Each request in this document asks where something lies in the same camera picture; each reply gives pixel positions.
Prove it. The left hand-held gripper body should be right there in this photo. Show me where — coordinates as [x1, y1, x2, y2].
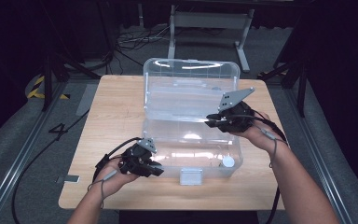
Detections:
[119, 137, 158, 176]

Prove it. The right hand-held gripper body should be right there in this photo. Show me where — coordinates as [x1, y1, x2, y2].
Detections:
[217, 87, 256, 133]

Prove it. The clear plastic storage box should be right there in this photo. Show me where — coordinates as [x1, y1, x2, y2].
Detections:
[141, 57, 245, 187]

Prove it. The small white bottle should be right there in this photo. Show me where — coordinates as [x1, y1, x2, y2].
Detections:
[218, 155, 236, 169]

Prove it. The person's right hand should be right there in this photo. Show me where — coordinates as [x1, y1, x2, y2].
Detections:
[229, 111, 288, 153]

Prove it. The person's left hand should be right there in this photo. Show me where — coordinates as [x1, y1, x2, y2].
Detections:
[94, 157, 139, 198]

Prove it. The grey floor tape piece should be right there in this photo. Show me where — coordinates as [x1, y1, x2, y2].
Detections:
[55, 175, 81, 185]

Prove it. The black metal stand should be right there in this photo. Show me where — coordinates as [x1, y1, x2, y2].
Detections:
[41, 52, 102, 112]
[257, 60, 310, 119]

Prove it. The yellow black hazard tape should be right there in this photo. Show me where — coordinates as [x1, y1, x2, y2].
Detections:
[27, 75, 71, 101]

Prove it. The grey left wrist cord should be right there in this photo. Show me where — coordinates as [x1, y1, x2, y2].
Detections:
[87, 169, 119, 210]

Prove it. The grey wrist cord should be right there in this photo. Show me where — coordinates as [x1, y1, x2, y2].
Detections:
[259, 127, 289, 169]
[87, 169, 119, 210]

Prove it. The grey right wrist cord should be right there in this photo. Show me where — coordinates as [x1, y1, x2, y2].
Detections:
[259, 127, 289, 169]

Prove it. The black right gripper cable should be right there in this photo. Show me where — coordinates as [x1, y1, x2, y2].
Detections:
[229, 110, 290, 224]

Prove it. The grey metal desk frame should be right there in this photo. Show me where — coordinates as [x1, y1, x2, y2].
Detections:
[166, 4, 255, 74]

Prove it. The aluminium floor rail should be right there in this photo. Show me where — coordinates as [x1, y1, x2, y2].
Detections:
[283, 88, 354, 224]
[0, 82, 68, 224]

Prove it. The tangle of floor cables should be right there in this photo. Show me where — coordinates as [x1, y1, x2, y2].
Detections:
[115, 25, 172, 77]

